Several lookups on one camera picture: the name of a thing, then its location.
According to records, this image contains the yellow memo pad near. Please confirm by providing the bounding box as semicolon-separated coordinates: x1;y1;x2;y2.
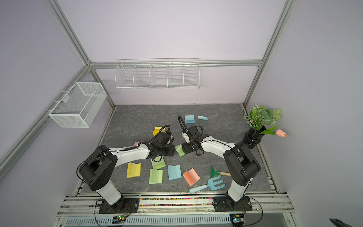
126;163;141;178

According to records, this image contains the yellow memo pad far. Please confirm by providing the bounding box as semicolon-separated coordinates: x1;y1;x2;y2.
153;126;165;136

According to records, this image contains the pink artificial tulip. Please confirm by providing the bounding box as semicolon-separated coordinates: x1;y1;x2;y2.
260;125;287;138

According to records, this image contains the light green memo pad small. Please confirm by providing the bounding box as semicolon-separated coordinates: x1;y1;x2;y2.
176;145;185;157

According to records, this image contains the green toy rake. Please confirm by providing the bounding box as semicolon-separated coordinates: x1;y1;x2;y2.
210;167;231;178

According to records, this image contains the light blue memo pad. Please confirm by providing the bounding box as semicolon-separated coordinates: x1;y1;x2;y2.
168;165;182;180
184;115;195;124

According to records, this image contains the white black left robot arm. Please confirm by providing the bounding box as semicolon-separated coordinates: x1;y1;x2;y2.
76;131;176;205

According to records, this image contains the green artificial plant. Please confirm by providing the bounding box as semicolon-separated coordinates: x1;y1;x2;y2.
243;105;282;132

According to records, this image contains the white wire shelf basket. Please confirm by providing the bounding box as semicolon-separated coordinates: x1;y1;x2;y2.
114;58;200;89

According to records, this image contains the yellow memo pad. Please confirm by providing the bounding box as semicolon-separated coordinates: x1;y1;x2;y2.
126;163;141;178
153;126;165;136

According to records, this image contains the light blue memo pad front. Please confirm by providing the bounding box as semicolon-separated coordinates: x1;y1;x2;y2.
168;165;182;180

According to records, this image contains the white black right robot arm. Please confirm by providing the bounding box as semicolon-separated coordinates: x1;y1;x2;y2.
181;125;261;206

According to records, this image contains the light blue toy fork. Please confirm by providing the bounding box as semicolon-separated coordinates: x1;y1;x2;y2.
189;175;226;194

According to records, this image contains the light green memo pad front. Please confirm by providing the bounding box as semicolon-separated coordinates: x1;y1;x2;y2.
149;168;163;184

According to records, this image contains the light green memo pad middle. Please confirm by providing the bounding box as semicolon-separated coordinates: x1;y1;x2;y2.
151;156;166;169

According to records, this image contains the white wire basket left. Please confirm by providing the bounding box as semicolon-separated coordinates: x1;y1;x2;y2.
48;82;107;128

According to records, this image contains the black plant pot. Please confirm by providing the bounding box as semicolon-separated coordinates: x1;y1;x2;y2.
243;126;266;149

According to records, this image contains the salmon memo pad front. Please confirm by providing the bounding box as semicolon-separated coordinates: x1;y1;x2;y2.
183;168;200;186

